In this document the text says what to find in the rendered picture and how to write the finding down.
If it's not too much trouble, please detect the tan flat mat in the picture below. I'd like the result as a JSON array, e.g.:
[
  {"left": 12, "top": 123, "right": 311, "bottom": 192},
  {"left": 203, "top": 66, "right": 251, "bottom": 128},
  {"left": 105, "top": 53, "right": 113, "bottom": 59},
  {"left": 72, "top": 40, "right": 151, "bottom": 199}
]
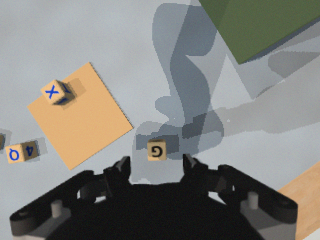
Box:
[{"left": 27, "top": 62, "right": 133, "bottom": 170}]

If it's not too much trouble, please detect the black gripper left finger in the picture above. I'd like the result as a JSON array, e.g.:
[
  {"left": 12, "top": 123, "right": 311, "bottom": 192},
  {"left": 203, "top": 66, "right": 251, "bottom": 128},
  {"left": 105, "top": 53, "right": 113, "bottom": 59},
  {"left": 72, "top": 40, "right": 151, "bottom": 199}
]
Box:
[{"left": 9, "top": 156, "right": 138, "bottom": 240}]

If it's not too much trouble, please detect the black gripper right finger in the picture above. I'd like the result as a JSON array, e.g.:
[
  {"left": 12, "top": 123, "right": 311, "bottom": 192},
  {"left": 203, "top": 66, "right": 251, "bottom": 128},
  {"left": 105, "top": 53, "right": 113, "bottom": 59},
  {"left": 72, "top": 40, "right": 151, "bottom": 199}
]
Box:
[{"left": 170, "top": 154, "right": 298, "bottom": 240}]

